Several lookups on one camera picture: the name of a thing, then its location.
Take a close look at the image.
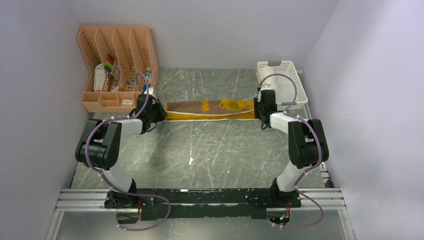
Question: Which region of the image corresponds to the yellow brown towel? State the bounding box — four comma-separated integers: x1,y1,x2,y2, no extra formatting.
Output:
163,99,255,122

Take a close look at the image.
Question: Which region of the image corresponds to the cream white towel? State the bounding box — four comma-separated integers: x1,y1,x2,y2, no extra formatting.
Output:
260,66,278,91

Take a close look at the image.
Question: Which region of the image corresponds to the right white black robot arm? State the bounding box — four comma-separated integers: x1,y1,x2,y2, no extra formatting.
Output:
254,89,329,207

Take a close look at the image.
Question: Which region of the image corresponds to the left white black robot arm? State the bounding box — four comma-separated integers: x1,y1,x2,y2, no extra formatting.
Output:
75,93,167,208

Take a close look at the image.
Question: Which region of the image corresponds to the blue capped white bottle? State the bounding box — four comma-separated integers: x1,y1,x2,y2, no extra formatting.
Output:
142,67,152,92

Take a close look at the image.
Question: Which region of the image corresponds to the white plastic basket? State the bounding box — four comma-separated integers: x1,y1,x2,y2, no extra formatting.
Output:
256,60,308,110

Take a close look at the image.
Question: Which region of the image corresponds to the white remote control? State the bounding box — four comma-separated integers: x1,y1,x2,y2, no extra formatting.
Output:
93,64,107,92

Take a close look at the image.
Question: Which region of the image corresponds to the rainbow coloured item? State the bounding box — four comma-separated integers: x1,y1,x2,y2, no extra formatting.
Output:
103,54,115,73

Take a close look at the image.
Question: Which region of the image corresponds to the orange plastic file organizer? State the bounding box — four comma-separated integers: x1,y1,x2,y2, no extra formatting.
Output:
77,25,159,113

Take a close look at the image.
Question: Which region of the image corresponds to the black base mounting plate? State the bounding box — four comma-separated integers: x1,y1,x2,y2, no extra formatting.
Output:
103,187,302,221

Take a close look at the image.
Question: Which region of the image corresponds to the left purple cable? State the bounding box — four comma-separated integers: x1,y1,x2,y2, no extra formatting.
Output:
84,71,172,232

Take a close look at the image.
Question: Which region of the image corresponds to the purple cable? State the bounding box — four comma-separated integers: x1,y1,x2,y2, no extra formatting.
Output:
257,73,325,230
84,71,172,232

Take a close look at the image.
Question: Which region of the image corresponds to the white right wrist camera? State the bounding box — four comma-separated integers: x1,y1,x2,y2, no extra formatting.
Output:
259,84,272,92

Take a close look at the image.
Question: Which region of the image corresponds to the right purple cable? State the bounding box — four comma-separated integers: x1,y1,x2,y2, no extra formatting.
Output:
257,73,325,230

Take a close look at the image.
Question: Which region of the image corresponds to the aluminium frame rail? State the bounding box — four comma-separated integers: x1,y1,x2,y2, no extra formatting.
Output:
45,188,356,240

